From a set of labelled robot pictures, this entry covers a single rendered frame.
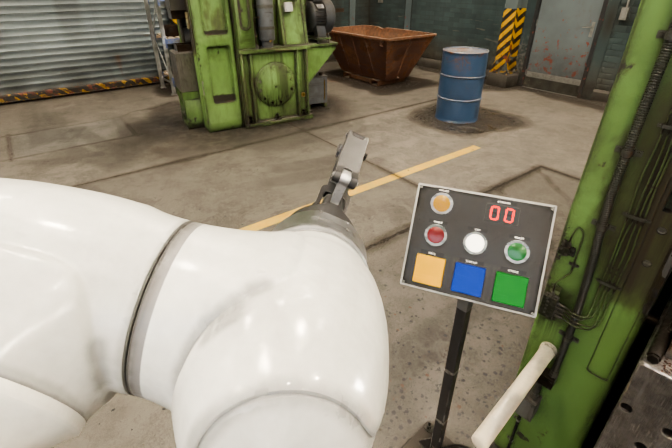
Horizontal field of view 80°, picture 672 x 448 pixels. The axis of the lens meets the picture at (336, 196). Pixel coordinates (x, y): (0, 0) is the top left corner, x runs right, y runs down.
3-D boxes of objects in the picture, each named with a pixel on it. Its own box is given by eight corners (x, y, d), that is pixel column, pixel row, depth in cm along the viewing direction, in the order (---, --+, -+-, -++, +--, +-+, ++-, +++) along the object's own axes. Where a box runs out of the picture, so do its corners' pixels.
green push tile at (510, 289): (523, 308, 99) (529, 278, 98) (491, 300, 101) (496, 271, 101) (522, 306, 100) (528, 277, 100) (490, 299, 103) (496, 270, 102)
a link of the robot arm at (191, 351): (397, 236, 29) (217, 193, 29) (448, 395, 14) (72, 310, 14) (359, 361, 32) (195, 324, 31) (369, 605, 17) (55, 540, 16)
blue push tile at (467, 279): (480, 297, 102) (486, 268, 101) (450, 290, 104) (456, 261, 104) (480, 296, 103) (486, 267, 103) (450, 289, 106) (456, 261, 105)
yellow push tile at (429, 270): (440, 288, 105) (446, 259, 105) (412, 281, 107) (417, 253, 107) (440, 287, 107) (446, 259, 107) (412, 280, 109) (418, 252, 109)
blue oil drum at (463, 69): (460, 127, 519) (470, 55, 477) (425, 116, 561) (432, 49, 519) (487, 118, 551) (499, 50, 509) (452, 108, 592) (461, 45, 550)
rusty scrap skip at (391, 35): (383, 93, 670) (386, 39, 629) (318, 74, 803) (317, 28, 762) (432, 83, 734) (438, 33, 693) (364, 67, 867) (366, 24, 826)
